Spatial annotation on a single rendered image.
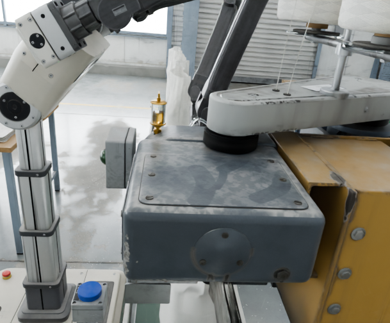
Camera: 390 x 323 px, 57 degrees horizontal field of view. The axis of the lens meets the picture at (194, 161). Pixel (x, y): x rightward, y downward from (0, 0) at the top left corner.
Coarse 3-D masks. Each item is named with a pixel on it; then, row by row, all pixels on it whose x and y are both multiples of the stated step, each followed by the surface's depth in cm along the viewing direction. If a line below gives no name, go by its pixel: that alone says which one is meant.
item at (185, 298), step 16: (176, 288) 100; (192, 288) 97; (208, 288) 98; (160, 304) 136; (176, 304) 99; (192, 304) 98; (208, 304) 99; (160, 320) 124; (176, 320) 100; (192, 320) 99; (208, 320) 99
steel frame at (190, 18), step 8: (184, 8) 705; (192, 8) 706; (184, 16) 710; (192, 16) 712; (184, 24) 717; (192, 24) 719; (184, 32) 723; (192, 32) 724; (184, 40) 729; (192, 40) 730; (184, 48) 735; (192, 48) 736; (192, 56) 743; (192, 64) 750; (376, 64) 816; (384, 64) 777; (192, 72) 756; (376, 72) 824; (384, 72) 785; (384, 80) 792
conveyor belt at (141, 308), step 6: (138, 306) 149; (144, 306) 149; (150, 306) 149; (156, 306) 150; (138, 312) 146; (144, 312) 146; (150, 312) 146; (156, 312) 147; (138, 318) 143; (144, 318) 144; (150, 318) 144; (156, 318) 144
